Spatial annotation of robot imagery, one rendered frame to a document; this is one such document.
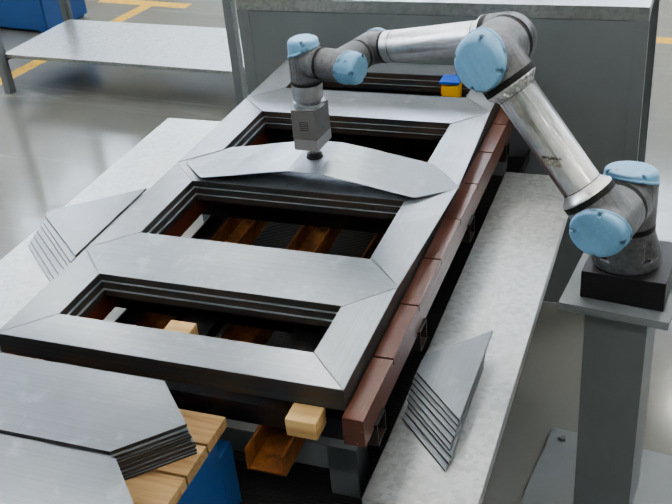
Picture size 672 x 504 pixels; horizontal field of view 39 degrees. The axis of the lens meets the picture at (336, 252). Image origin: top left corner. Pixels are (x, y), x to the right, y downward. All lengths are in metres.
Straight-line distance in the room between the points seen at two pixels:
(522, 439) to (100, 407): 1.45
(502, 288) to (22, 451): 1.13
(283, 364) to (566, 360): 1.55
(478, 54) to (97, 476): 1.07
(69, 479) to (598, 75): 2.00
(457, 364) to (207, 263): 0.58
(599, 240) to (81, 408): 1.06
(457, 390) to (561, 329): 1.42
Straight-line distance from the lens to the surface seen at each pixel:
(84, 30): 6.06
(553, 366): 3.14
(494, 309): 2.20
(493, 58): 1.95
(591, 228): 2.01
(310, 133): 2.32
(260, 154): 2.49
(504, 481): 2.75
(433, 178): 2.34
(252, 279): 2.02
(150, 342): 1.89
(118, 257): 2.19
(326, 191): 2.33
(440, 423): 1.86
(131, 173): 2.84
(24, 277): 2.44
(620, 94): 3.03
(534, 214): 2.57
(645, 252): 2.21
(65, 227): 2.53
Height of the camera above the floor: 1.94
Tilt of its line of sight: 31 degrees down
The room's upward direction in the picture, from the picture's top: 6 degrees counter-clockwise
